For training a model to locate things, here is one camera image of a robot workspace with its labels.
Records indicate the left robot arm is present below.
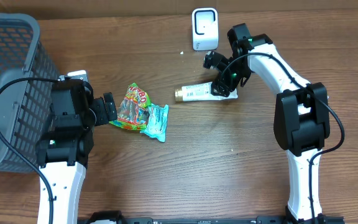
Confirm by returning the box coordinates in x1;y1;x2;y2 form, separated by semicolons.
35;77;117;223

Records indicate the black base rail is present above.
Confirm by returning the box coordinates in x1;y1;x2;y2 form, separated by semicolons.
77;210;345;224

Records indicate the white barcode scanner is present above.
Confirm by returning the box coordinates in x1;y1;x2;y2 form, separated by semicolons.
191;7;219;51

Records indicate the colourful Haribo candy bag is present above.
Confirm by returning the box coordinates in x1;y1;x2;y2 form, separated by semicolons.
109;83;151;131

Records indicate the white tube with gold cap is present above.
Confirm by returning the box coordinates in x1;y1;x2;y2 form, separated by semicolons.
175;82;238;102

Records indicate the grey plastic shopping basket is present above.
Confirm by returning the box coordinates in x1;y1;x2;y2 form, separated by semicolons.
0;13;60;172

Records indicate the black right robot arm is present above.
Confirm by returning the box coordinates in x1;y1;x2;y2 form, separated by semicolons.
203;24;344;223

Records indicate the teal tissue packet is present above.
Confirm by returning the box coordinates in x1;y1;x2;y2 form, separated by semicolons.
140;104;169;142

